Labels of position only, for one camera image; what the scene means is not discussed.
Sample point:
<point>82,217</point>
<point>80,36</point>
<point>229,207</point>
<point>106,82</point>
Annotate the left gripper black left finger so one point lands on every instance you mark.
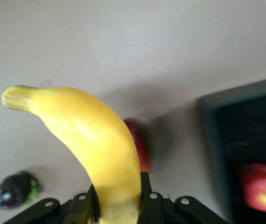
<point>81,207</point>

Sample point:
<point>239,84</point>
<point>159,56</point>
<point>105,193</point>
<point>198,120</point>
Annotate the yellow banana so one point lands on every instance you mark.
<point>88,140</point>

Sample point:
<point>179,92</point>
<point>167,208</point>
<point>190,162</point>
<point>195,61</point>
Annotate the black rectangular plastic box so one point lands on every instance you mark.
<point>240,130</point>

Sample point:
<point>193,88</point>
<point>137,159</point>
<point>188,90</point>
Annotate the red yellow apple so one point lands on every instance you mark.
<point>261,186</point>

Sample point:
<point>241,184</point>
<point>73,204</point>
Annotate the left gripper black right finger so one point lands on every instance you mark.
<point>152,207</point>

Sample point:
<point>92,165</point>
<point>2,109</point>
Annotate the red yellow mango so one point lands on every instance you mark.
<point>141,144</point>

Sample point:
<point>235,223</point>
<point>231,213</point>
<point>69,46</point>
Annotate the dark purple eggplant green calyx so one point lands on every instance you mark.
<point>11,191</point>

